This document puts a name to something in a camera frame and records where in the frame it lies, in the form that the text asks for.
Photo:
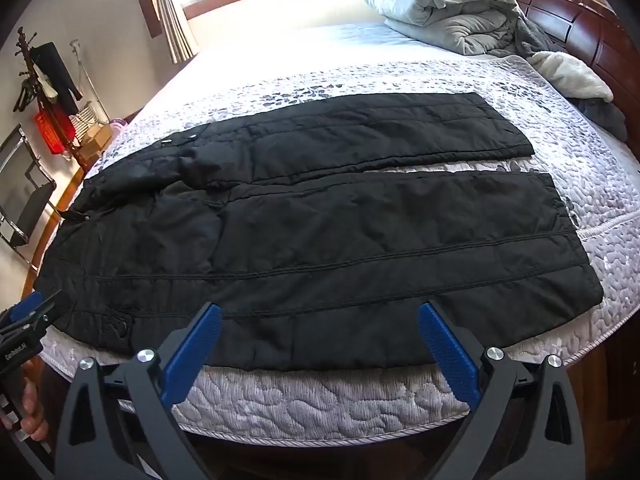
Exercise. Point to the grey leaf-patterned quilt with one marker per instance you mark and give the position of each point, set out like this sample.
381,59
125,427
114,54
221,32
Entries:
575,160

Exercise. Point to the dark grey cloth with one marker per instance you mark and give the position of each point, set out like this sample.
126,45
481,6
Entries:
602,117

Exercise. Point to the black jacket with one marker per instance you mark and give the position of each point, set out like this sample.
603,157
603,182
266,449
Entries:
325,240

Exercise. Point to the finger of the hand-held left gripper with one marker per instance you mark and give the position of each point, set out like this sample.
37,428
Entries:
26,305
47,306

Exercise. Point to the wooden coat rack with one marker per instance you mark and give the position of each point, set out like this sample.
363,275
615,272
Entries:
22,55

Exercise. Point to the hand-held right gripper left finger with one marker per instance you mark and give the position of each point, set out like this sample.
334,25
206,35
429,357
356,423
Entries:
195,350

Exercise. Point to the person's left hand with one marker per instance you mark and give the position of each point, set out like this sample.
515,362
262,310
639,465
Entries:
34,410

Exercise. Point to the black hanging garment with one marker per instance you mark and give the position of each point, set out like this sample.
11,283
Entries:
57,72

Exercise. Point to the black metal chair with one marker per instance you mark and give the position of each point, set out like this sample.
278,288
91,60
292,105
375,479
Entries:
25,200

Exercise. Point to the grey folded duvet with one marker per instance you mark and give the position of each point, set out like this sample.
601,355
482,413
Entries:
450,10

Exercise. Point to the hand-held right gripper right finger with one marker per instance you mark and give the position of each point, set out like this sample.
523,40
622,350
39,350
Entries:
450,355

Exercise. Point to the beige curtain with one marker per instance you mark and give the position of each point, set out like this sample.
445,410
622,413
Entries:
172,15

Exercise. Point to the wooden headboard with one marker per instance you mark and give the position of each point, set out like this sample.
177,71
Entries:
575,20

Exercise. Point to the white pillow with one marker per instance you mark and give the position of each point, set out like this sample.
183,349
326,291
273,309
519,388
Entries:
570,77

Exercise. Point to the red bag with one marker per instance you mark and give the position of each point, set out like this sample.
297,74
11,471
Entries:
52,132

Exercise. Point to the cardboard box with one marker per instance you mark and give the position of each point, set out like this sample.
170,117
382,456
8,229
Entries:
95,141

